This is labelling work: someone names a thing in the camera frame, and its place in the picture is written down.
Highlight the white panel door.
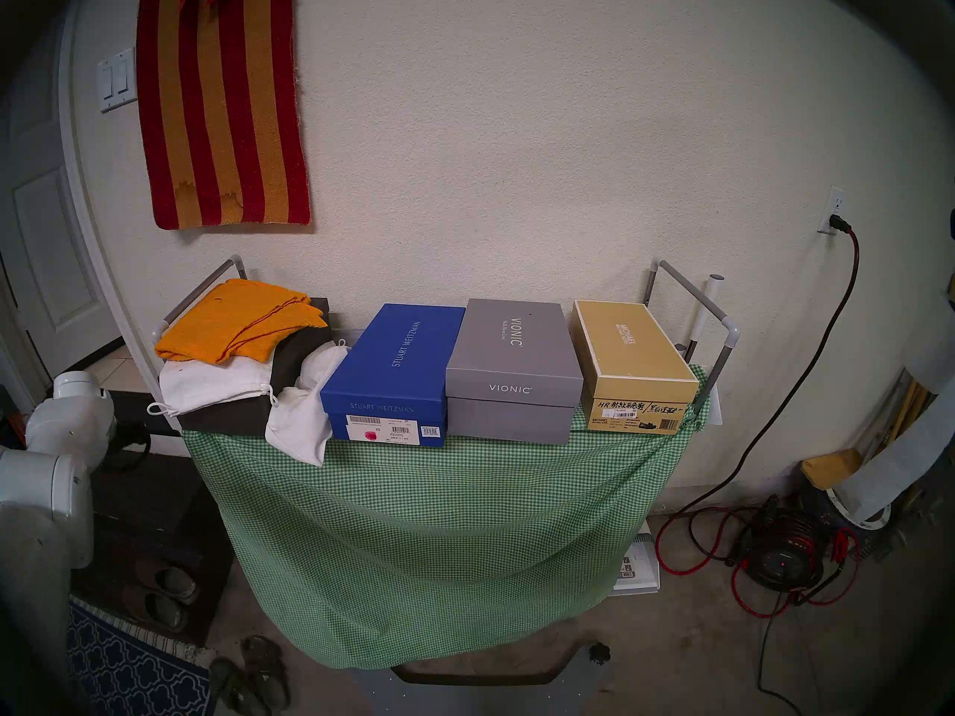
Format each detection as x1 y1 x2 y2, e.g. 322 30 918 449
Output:
0 0 124 383

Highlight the dark brown wooden step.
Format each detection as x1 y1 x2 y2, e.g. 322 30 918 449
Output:
90 436 247 644

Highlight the grey metal shoe rack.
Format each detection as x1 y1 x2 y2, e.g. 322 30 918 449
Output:
151 255 741 424

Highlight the white light switch plate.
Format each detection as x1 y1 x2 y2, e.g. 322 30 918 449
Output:
98 48 139 114

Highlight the white crumpled cloth bag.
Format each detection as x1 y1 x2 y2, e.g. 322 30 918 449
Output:
265 339 350 467

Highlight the grey flat box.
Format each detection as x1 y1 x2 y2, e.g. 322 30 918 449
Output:
445 298 584 445

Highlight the black red power cord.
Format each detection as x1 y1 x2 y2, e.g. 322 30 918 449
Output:
655 215 860 620

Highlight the black red cable reel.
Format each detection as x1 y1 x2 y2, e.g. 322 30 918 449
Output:
735 496 829 593

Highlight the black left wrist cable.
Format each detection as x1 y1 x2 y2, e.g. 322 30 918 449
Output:
104 422 152 473

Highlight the tan flat box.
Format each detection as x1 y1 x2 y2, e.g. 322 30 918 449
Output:
571 300 700 435

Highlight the black doorstep mat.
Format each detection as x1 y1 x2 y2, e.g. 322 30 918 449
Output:
104 385 180 436

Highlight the white wall outlet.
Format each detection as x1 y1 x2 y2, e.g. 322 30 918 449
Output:
818 187 850 236

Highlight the leaning wooden sticks bundle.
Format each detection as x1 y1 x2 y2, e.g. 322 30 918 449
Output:
858 364 933 462

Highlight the white PVC pipe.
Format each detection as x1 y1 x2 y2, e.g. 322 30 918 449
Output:
685 274 725 361

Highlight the grey slipper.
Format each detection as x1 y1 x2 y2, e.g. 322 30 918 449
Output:
123 585 187 633
134 558 201 605

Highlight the tan dustpan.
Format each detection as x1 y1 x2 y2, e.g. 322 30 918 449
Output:
802 448 862 492

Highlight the grey robot base frame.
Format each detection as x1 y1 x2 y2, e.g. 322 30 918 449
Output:
351 642 613 716

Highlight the dark brown storage box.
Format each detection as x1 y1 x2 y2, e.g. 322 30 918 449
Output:
178 297 334 438

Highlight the blue flat box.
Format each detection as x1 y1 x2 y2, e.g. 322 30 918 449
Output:
321 303 466 448

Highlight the orange folded towel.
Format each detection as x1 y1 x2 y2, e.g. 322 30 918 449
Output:
155 279 329 366

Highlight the white labelled flat box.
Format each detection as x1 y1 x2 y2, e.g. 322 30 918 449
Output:
613 521 662 596

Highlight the blue bucket white rim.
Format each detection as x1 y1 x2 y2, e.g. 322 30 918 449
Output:
802 483 892 544

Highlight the green gingham cloth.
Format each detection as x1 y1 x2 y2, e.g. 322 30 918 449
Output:
183 364 710 671

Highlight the blue patterned rug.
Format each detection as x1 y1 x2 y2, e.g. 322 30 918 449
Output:
67 599 217 716

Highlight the red orange striped rug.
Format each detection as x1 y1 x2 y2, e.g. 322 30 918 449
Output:
137 0 312 231

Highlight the olive strap sandal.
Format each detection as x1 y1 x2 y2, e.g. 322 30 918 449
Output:
209 657 258 716
240 635 291 712

